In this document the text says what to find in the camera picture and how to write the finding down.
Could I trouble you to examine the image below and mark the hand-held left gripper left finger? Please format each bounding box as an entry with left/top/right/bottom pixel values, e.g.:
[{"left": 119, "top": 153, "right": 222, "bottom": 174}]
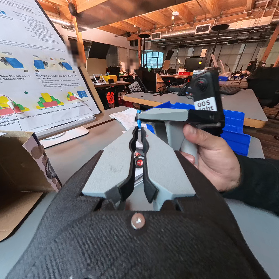
[{"left": 81, "top": 126, "right": 139, "bottom": 203}]

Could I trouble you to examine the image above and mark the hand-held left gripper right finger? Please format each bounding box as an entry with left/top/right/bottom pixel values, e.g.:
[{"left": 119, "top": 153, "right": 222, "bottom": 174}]
[{"left": 141, "top": 127, "right": 196, "bottom": 211}]

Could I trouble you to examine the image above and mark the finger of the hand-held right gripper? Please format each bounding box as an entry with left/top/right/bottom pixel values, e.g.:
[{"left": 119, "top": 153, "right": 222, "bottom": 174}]
[{"left": 137, "top": 108, "right": 189, "bottom": 122}]

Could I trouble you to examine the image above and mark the person's right hand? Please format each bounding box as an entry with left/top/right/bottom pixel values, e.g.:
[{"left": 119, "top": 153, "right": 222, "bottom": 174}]
[{"left": 180, "top": 124, "right": 242, "bottom": 193}]

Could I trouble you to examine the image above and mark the black keyboard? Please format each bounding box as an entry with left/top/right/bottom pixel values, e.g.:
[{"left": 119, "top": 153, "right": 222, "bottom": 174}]
[{"left": 219, "top": 85, "right": 241, "bottom": 95}]

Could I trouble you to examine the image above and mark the black computer monitor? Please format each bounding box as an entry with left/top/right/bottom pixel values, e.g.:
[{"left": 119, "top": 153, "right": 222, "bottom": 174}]
[{"left": 185, "top": 57, "right": 207, "bottom": 72}]

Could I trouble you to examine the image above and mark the grey desk with wooden edge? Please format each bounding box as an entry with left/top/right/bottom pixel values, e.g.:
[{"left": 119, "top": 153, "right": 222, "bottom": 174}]
[{"left": 123, "top": 88, "right": 268, "bottom": 129}]

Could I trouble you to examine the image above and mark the white printed paper sheet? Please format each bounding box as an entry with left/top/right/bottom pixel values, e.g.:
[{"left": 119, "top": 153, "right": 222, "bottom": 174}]
[{"left": 109, "top": 107, "right": 149, "bottom": 131}]

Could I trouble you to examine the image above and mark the blue plastic bin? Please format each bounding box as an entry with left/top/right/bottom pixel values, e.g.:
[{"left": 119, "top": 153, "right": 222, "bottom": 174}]
[
  {"left": 221, "top": 130, "right": 251, "bottom": 157},
  {"left": 146, "top": 101, "right": 245, "bottom": 134}
]

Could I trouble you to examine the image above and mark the black office chair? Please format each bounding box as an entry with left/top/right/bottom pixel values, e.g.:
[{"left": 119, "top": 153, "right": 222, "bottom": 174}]
[{"left": 247, "top": 66, "right": 279, "bottom": 119}]

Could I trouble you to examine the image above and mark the large white air vent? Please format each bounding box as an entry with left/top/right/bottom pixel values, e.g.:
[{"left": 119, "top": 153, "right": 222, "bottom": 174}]
[{"left": 195, "top": 24, "right": 211, "bottom": 35}]

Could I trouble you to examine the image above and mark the tall black floor lamp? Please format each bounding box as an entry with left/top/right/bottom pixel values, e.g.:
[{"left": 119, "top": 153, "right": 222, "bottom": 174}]
[{"left": 210, "top": 24, "right": 230, "bottom": 68}]

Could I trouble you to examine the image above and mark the short black floor lamp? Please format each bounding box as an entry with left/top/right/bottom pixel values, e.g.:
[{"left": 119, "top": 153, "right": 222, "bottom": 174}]
[{"left": 138, "top": 34, "right": 151, "bottom": 67}]

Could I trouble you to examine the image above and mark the brown cardboard box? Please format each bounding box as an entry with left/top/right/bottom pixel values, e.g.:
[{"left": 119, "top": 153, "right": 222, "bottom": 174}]
[{"left": 0, "top": 130, "right": 62, "bottom": 241}]

